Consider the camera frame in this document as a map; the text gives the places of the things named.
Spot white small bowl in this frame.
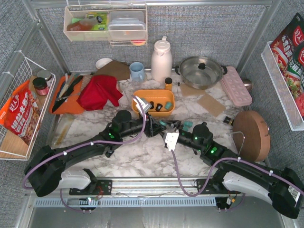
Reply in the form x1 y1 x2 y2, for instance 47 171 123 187
95 57 112 69

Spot yellow spice bottle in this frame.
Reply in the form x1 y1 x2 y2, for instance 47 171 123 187
165 77 172 91

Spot pink egg tray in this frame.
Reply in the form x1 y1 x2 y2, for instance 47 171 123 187
220 66 252 107

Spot white wall storage basket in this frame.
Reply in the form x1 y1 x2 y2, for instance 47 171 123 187
63 3 148 46

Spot orange snack bag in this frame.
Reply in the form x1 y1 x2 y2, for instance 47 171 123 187
0 80 40 145

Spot clear lidded food containers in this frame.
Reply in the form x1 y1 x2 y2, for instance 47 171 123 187
108 10 146 40

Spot orange plastic storage basket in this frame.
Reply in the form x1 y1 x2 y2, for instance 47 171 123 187
133 89 175 117

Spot green seasoning packet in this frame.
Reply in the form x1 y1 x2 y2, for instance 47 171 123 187
285 42 304 119

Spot silver lid jar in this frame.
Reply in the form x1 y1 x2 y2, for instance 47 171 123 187
37 70 52 84

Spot light blue mug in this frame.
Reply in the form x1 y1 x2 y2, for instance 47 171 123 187
129 62 146 82

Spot steel pot with glass lid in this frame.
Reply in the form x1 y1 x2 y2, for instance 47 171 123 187
174 57 228 90

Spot red seasoning packet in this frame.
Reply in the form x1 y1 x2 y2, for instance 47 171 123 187
270 12 304 71

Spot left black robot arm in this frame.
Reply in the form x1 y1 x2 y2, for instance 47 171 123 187
24 110 165 197

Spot brown folded cloth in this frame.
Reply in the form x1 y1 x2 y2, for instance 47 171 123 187
94 60 130 81

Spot small brown cardboard piece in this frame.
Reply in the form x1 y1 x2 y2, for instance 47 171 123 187
180 84 206 97

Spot orange cutting board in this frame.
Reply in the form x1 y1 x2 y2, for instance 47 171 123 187
49 76 84 114

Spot round wooden board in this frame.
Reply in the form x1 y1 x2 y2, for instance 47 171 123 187
232 111 270 162

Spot white wire basket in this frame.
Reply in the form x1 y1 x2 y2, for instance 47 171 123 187
0 50 57 161
261 41 304 131

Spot black handled knife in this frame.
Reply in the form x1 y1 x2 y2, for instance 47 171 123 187
56 76 83 101

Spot red cloth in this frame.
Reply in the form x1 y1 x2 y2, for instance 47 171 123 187
77 75 123 111

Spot red lid jar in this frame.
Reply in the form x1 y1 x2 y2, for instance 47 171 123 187
32 77 49 96

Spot white thermos jug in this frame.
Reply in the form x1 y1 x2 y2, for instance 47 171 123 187
151 36 172 83

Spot brown cardboard sheet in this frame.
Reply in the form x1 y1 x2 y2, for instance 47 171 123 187
197 94 226 117

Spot right white wire basket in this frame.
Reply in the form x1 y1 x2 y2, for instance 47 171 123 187
261 41 304 131

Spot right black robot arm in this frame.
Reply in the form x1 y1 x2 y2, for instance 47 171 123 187
161 121 304 219

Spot left white wire basket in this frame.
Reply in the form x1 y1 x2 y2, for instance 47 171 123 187
0 50 57 161

